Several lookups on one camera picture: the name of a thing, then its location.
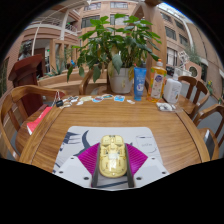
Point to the white cat-print mouse pad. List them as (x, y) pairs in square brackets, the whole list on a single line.
[(80, 136)]

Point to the dark red wooden lectern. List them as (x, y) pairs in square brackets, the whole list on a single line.
[(25, 71)]

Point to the wooden planter with plants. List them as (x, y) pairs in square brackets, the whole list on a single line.
[(56, 78)]

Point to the yellow translucent computer mouse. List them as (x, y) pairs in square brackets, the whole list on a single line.
[(112, 156)]

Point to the white outdoor sculpture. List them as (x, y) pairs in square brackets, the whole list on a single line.
[(184, 58)]

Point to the green potted plant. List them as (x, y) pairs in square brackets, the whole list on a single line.
[(116, 43)]

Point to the bunch of keys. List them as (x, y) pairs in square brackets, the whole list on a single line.
[(60, 102)]

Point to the white crumpled wrapper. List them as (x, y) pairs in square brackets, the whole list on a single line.
[(165, 106)]

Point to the blue squeeze tube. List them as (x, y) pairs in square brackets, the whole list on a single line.
[(140, 83)]

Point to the red book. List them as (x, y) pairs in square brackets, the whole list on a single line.
[(38, 121)]

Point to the yellow flower pot plant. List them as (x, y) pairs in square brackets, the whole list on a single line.
[(210, 86)]

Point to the yellow dish soap bottle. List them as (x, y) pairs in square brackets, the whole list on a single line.
[(156, 83)]

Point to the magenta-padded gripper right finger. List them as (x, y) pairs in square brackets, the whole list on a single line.
[(148, 170)]

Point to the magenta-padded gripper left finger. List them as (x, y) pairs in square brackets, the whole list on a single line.
[(75, 171)]

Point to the white pump bottle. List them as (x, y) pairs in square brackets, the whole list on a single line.
[(172, 90)]

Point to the small printed sticker card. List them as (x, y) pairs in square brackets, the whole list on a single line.
[(97, 99), (107, 96), (85, 98), (119, 98)]

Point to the dark bust statue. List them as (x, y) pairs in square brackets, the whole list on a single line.
[(26, 50)]

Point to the round-back wooden chair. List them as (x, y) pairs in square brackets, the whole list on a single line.
[(20, 91), (85, 80), (213, 111), (190, 105)]

